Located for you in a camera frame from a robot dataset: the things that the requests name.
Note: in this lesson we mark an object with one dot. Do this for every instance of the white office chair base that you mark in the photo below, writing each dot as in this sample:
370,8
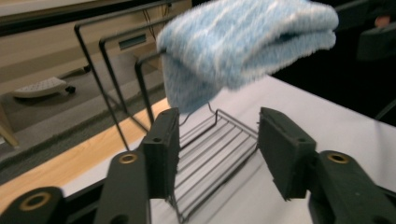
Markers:
40,87

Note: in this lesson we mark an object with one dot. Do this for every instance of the wooden furniture leg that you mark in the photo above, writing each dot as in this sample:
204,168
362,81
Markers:
6,127

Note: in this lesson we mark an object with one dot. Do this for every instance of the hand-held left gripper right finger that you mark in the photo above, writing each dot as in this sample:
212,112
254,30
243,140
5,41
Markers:
286,155

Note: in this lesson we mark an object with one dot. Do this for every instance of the beige cabinet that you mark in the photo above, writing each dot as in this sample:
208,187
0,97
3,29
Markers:
46,46

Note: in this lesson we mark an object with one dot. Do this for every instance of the light blue fluffy towel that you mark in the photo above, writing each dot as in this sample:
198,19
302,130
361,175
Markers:
236,40

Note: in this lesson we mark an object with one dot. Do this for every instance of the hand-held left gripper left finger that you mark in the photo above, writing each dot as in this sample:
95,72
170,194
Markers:
162,155

